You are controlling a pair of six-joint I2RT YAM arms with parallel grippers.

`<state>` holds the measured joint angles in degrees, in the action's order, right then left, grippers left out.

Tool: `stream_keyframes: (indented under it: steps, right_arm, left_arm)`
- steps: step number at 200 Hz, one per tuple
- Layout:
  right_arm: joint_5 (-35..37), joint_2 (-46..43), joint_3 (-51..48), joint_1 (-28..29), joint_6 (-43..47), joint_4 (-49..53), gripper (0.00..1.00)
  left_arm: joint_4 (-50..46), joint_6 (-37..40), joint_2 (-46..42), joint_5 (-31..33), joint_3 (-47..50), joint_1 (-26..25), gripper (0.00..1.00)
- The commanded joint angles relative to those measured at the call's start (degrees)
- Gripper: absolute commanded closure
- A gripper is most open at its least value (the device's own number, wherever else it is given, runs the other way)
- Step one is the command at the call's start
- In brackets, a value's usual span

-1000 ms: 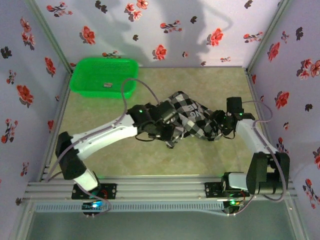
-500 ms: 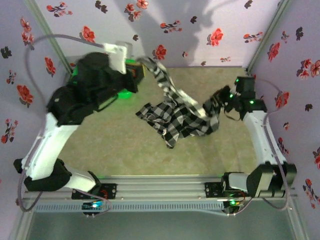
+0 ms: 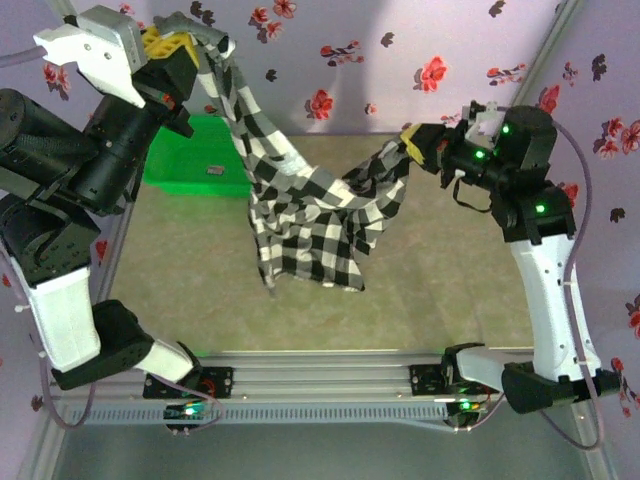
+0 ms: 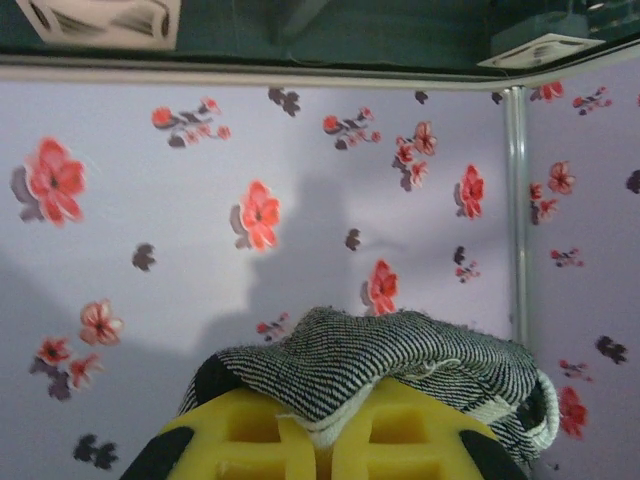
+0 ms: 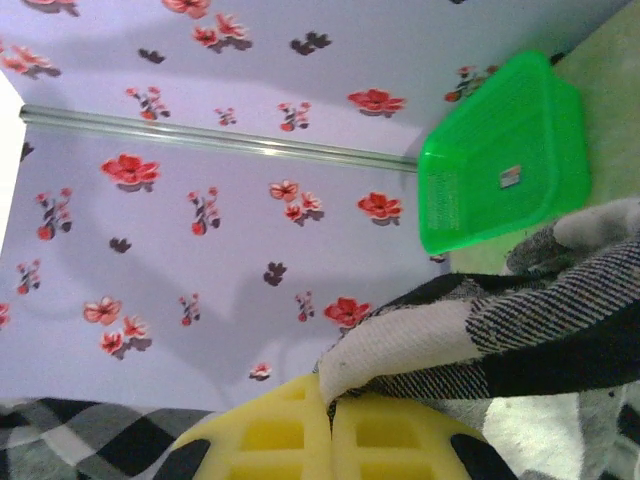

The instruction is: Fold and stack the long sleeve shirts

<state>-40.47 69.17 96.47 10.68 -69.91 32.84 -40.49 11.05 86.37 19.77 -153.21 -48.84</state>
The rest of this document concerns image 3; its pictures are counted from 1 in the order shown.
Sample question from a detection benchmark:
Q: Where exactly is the black white checkered shirt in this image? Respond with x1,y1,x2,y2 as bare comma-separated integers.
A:
152,12,417,297

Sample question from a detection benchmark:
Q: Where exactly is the green plastic basket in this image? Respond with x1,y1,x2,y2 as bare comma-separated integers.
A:
142,114,254,199

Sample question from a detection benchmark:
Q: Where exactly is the right controller circuit board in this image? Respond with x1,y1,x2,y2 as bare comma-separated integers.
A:
446,397,490,419

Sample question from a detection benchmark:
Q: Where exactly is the controller circuit board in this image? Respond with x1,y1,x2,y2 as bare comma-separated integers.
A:
446,397,490,419
164,402,211,421

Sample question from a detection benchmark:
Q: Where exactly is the left controller circuit board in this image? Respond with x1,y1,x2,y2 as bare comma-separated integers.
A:
164,402,211,421

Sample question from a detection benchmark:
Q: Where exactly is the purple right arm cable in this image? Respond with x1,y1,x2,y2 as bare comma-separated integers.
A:
449,117,607,452

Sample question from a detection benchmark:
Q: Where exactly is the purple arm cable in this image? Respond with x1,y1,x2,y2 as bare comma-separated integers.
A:
0,45,229,432
449,117,607,452

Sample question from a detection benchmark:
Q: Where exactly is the aluminium frame post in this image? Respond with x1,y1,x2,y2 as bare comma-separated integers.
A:
509,0,586,109

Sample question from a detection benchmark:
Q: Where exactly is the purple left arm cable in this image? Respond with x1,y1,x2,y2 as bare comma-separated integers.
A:
0,45,229,432

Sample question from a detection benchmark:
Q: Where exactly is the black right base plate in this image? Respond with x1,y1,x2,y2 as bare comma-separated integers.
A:
408,363,501,397

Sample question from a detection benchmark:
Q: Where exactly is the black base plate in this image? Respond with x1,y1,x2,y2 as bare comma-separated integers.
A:
143,366,235,400
408,363,501,397

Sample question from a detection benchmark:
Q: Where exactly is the aluminium mounting rail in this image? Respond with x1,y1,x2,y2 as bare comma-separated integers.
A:
49,348,591,402

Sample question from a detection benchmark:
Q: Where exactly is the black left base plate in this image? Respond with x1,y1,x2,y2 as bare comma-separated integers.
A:
143,366,235,400

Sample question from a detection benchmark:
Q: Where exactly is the grey slotted cable duct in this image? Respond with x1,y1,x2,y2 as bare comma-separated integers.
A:
67,404,450,427

